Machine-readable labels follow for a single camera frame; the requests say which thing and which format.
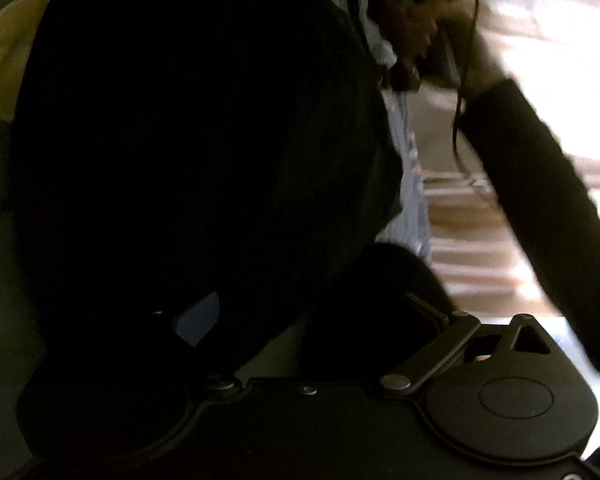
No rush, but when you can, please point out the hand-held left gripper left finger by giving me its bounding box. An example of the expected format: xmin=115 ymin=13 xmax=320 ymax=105
xmin=145 ymin=292 xmax=243 ymax=396

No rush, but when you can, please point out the black cable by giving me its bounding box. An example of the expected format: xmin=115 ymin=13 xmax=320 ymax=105
xmin=450 ymin=0 xmax=482 ymax=173

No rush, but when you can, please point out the yellow cloth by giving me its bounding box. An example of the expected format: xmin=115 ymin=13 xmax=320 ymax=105
xmin=0 ymin=0 xmax=51 ymax=123

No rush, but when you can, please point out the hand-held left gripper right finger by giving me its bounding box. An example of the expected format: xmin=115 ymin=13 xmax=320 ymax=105
xmin=379 ymin=292 xmax=557 ymax=392

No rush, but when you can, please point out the person's right forearm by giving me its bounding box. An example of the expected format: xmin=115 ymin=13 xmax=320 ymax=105
xmin=452 ymin=77 xmax=600 ymax=378

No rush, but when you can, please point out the person's right hand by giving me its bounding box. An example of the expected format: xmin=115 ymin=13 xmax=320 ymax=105
xmin=377 ymin=0 xmax=506 ymax=96

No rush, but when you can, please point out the light blue patterned cloth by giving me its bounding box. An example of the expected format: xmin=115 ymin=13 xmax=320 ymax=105
xmin=357 ymin=0 xmax=433 ymax=267

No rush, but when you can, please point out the black button shirt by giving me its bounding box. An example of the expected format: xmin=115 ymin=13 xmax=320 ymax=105
xmin=10 ymin=0 xmax=456 ymax=382

